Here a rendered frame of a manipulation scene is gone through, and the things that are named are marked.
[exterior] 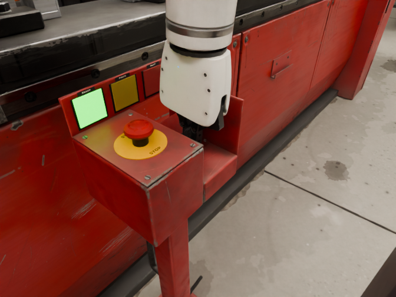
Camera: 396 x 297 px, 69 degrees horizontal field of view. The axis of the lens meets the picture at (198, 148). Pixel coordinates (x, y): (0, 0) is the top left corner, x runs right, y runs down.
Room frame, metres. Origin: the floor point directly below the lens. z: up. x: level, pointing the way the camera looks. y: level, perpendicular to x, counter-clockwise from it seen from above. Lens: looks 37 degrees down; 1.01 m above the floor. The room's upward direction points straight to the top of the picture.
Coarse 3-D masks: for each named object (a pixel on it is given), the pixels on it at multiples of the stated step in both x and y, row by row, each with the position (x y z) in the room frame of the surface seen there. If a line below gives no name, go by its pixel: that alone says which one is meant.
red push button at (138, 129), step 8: (136, 120) 0.33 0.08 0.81; (144, 120) 0.33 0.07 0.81; (128, 128) 0.31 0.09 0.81; (136, 128) 0.31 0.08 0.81; (144, 128) 0.31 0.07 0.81; (152, 128) 0.32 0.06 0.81; (128, 136) 0.30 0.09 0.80; (136, 136) 0.30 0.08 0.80; (144, 136) 0.30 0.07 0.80; (136, 144) 0.31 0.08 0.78; (144, 144) 0.31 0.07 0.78
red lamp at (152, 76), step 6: (156, 66) 0.46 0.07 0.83; (144, 72) 0.44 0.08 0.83; (150, 72) 0.45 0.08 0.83; (156, 72) 0.46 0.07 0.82; (144, 78) 0.44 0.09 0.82; (150, 78) 0.45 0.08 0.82; (156, 78) 0.46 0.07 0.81; (144, 84) 0.44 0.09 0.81; (150, 84) 0.45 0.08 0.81; (156, 84) 0.46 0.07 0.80; (150, 90) 0.45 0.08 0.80; (156, 90) 0.46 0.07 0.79
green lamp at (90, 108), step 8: (88, 96) 0.36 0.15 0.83; (96, 96) 0.37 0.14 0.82; (80, 104) 0.35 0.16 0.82; (88, 104) 0.36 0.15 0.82; (96, 104) 0.37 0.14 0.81; (104, 104) 0.38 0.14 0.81; (80, 112) 0.35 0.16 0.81; (88, 112) 0.36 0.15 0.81; (96, 112) 0.36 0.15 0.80; (104, 112) 0.37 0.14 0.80; (80, 120) 0.34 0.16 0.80; (88, 120) 0.35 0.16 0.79; (96, 120) 0.36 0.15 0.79
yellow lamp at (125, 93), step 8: (120, 80) 0.40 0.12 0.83; (128, 80) 0.41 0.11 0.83; (112, 88) 0.39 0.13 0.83; (120, 88) 0.40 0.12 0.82; (128, 88) 0.41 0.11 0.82; (136, 88) 0.42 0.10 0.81; (120, 96) 0.40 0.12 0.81; (128, 96) 0.41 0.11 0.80; (136, 96) 0.42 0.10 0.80; (120, 104) 0.40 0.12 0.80; (128, 104) 0.41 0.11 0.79
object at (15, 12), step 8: (16, 8) 0.53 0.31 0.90; (24, 8) 0.53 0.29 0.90; (32, 8) 0.53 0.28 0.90; (0, 16) 0.48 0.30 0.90; (8, 16) 0.49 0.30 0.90; (16, 16) 0.49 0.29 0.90; (24, 16) 0.50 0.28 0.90; (32, 16) 0.51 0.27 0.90; (40, 16) 0.52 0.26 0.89; (0, 24) 0.47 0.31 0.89; (8, 24) 0.48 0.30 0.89; (16, 24) 0.49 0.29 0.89; (24, 24) 0.50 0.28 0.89; (32, 24) 0.51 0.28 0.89; (40, 24) 0.52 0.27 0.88; (0, 32) 0.47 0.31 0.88; (8, 32) 0.48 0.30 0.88; (16, 32) 0.49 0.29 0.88; (24, 32) 0.50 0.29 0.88
